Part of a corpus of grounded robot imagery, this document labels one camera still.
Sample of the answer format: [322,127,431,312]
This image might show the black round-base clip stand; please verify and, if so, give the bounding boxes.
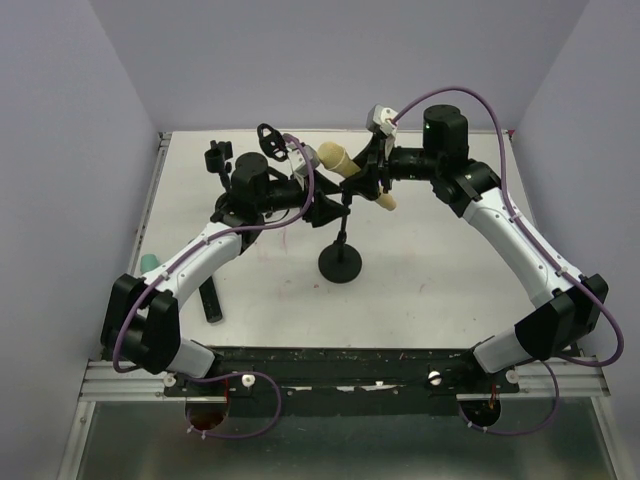
[204,140,233,214]

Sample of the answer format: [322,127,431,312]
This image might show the black microphone with silver grille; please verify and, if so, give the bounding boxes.
[199,277,223,324]

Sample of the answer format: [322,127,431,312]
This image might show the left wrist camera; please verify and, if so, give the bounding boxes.
[286,142,320,187]

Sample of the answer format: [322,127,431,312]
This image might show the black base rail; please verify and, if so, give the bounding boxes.
[164,346,519,418]

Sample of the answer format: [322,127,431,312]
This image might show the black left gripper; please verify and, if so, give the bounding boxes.
[256,169,351,228]

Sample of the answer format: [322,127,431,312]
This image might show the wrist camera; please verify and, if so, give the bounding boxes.
[286,142,320,187]
[366,104,398,138]

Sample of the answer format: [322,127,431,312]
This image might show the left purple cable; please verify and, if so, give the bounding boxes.
[112,132,316,441]

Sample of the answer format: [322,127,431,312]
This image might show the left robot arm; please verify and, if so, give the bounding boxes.
[101,142,348,395]

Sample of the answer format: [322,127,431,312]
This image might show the cream yellow microphone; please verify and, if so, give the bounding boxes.
[317,142,397,211]

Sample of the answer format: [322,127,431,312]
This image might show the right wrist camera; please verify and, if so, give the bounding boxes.
[366,104,398,138]

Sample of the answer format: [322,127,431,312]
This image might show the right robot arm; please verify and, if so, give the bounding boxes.
[319,105,608,392]

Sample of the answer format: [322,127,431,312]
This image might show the black tripod mic stand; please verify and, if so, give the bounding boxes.
[256,123,289,163]

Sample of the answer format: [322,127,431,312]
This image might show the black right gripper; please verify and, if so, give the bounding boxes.
[338,134,441,200]

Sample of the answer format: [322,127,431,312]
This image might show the mint green microphone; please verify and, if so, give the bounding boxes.
[139,253,160,275]

